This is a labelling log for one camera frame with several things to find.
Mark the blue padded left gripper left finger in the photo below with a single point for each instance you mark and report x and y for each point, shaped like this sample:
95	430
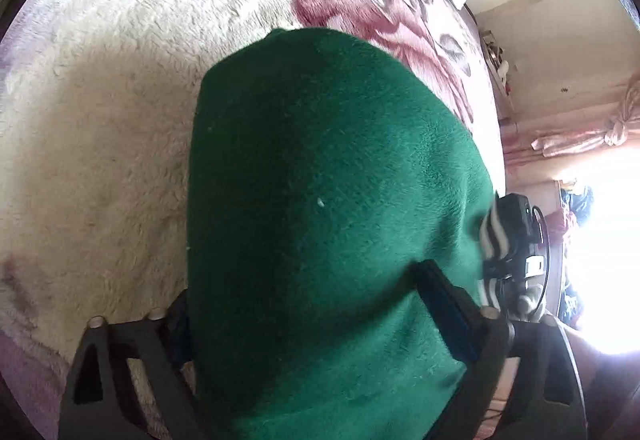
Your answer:
100	400

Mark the dark padded left gripper right finger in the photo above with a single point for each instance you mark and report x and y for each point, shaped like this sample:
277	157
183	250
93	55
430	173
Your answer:
546	400

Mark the green varsity jacket cream sleeves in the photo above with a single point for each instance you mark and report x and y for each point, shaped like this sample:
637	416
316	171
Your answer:
321	171

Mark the pile of clothes on desk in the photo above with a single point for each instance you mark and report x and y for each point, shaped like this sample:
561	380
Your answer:
568	210

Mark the pink floral curtain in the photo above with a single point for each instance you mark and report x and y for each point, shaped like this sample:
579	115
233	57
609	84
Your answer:
572	132

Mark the white bedside nightstand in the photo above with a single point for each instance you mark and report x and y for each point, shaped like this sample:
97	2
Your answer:
498	68

